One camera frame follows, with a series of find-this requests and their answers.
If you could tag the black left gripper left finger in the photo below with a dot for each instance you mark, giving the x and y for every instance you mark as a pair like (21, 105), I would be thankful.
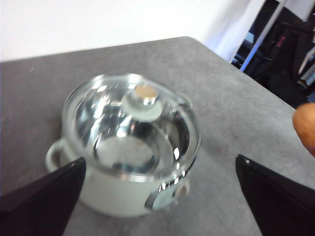
(41, 204)

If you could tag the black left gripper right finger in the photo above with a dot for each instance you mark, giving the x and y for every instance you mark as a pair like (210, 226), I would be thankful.
(283, 206)

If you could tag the brown potato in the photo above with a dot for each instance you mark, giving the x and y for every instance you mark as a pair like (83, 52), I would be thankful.
(306, 125)

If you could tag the glass lid with green knob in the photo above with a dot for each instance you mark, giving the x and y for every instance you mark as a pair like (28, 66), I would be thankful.
(142, 108)

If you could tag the pale green electric cooking pot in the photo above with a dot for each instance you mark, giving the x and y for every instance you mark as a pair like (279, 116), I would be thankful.
(110, 196)

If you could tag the black bag with red mark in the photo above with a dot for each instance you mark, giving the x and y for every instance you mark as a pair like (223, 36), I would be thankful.
(280, 44)

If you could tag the white metal frame post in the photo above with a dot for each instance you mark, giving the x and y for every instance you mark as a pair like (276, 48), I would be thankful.
(264, 32)

